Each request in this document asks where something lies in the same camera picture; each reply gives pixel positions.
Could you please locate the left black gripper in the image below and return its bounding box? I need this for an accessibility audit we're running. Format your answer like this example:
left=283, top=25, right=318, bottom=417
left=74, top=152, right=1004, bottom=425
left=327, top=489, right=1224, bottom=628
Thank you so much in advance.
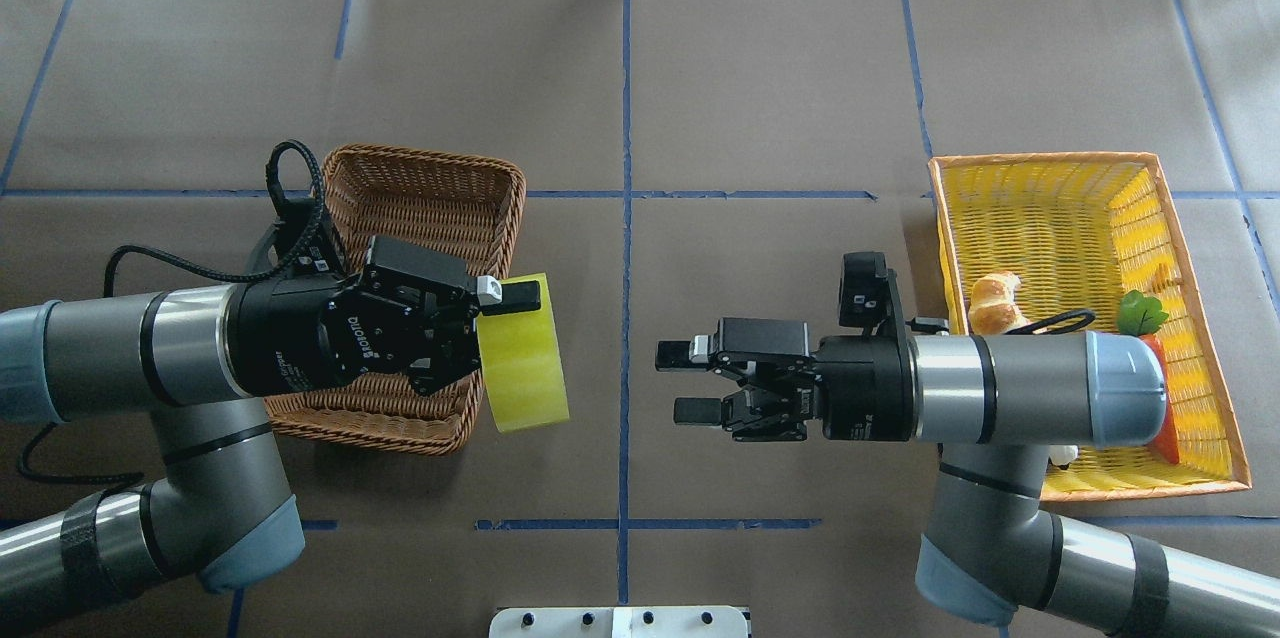
left=227, top=236, right=541, bottom=397

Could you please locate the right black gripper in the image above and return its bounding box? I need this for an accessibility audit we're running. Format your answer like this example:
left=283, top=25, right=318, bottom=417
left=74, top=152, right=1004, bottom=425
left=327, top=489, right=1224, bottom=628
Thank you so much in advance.
left=655, top=316, right=915, bottom=442

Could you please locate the yellow tape roll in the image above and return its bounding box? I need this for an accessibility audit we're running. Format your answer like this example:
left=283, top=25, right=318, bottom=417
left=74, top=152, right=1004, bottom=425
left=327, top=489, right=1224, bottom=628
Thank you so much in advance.
left=475, top=273, right=570, bottom=433

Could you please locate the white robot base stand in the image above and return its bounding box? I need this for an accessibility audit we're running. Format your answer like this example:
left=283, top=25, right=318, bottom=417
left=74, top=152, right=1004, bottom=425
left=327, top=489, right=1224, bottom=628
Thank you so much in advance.
left=488, top=603, right=753, bottom=637

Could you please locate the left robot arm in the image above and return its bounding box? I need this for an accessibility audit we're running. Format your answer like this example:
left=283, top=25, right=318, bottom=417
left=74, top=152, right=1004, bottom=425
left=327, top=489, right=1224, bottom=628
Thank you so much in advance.
left=3, top=236, right=547, bottom=637

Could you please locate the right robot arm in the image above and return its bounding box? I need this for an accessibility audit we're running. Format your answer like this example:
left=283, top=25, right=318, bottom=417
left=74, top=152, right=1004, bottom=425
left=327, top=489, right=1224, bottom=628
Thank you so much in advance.
left=655, top=318, right=1279, bottom=637

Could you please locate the brown wicker basket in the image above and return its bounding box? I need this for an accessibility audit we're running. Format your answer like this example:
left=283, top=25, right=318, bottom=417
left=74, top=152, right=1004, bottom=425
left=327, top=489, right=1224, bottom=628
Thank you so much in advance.
left=265, top=143, right=527, bottom=456

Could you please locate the yellow woven basket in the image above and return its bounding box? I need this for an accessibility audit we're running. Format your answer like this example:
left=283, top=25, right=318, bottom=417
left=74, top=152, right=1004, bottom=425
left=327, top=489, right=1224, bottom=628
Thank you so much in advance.
left=927, top=152, right=1253, bottom=503

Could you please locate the toy croissant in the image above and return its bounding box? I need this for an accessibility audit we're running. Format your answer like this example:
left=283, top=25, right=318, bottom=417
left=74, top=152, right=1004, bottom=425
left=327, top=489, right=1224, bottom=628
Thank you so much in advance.
left=966, top=272, right=1030, bottom=336

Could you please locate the toy carrot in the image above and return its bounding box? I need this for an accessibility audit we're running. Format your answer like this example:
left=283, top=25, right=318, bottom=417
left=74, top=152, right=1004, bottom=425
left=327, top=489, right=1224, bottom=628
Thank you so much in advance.
left=1117, top=290, right=1183, bottom=466

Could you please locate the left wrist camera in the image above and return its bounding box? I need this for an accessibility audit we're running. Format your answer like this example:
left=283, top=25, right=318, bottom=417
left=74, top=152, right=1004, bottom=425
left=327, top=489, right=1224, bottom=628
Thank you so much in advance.
left=268, top=199, right=349, bottom=278

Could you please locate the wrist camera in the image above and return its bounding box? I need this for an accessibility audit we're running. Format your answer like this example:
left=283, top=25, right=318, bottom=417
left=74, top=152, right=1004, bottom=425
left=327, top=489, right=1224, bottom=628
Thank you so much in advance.
left=838, top=251, right=904, bottom=334
left=268, top=199, right=349, bottom=278

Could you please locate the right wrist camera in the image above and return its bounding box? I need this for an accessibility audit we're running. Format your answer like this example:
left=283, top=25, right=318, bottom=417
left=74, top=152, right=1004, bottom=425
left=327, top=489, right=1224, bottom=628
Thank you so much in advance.
left=838, top=251, right=904, bottom=334

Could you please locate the left black braided cable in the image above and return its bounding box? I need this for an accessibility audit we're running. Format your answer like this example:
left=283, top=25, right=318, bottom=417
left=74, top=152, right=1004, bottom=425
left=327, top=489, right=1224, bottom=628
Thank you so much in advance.
left=18, top=140, right=332, bottom=487

